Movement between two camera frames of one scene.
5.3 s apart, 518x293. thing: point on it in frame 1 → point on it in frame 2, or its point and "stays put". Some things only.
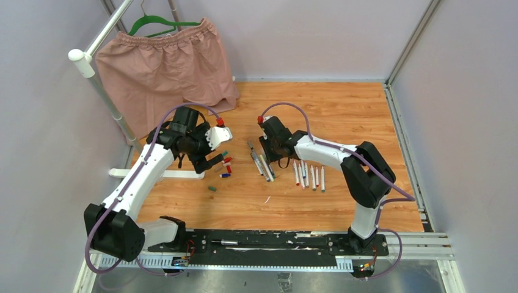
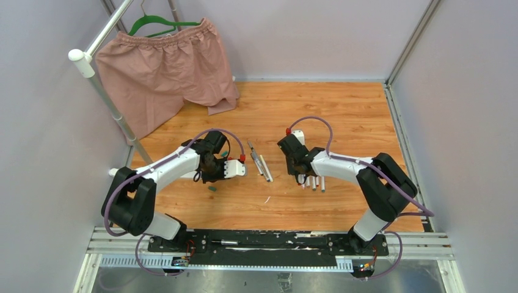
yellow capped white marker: x=266 y=168 stays put
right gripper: x=265 y=141 → x=291 y=170
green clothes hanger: x=148 y=18 stays put
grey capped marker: x=267 y=177 stays put
